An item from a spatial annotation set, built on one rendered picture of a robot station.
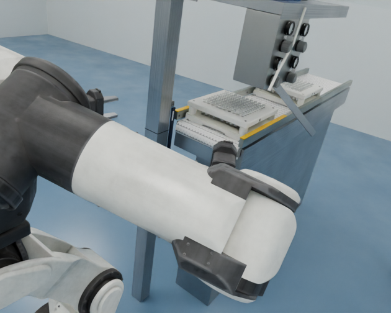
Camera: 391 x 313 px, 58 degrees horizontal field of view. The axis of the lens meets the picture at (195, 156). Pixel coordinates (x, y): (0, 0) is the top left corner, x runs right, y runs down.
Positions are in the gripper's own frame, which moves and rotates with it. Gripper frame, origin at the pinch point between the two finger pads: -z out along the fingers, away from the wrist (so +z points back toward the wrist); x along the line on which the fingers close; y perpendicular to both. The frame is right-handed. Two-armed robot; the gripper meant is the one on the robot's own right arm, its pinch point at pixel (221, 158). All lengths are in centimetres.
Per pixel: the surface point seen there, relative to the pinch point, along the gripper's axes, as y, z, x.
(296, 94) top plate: 32, -76, 3
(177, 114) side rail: -15.6, -39.4, 6.6
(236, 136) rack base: 5.3, -31.2, 7.5
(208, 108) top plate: -5.3, -37.8, 2.1
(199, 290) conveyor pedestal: 5, -40, 93
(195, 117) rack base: -9.4, -40.2, 7.0
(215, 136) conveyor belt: -1.3, -31.8, 9.2
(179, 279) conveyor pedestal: -5, -47, 94
